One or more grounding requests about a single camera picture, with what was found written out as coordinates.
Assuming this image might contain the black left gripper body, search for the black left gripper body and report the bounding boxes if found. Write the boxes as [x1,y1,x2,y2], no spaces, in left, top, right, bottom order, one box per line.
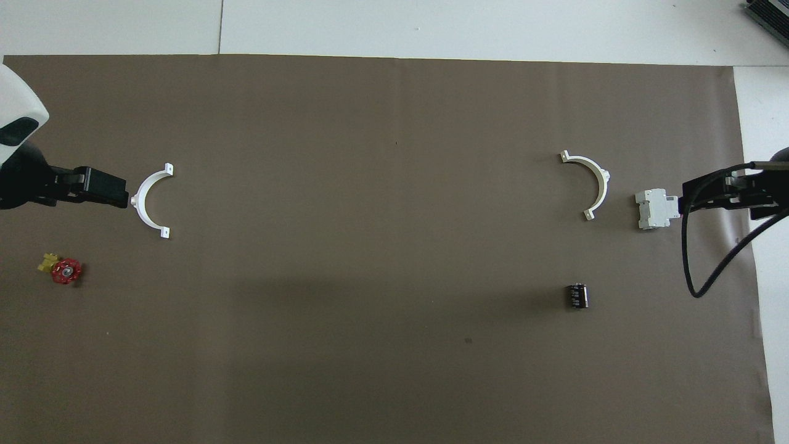
[0,142,84,210]

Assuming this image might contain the white circuit breaker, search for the white circuit breaker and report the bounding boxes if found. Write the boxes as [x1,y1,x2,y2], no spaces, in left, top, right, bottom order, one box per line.
[636,188,681,231]

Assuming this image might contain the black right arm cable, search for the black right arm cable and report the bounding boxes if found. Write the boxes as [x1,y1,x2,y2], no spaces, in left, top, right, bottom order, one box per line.
[680,162,789,298]

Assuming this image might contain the gray ribbed device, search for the gray ribbed device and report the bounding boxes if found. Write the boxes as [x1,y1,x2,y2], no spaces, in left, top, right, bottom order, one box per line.
[744,0,789,33]

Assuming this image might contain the red-handled brass valve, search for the red-handled brass valve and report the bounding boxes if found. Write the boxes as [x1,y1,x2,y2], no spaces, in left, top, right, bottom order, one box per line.
[38,252,83,286]

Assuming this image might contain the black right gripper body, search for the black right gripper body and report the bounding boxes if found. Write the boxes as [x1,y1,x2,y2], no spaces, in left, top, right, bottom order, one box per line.
[726,147,789,209]

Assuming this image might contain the white half-ring pipe clamp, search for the white half-ring pipe clamp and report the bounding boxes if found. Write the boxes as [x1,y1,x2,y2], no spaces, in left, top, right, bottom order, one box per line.
[560,150,611,221]
[131,163,174,239]

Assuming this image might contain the brown paper table mat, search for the brown paper table mat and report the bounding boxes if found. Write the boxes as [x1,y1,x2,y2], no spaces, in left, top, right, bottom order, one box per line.
[0,54,775,444]

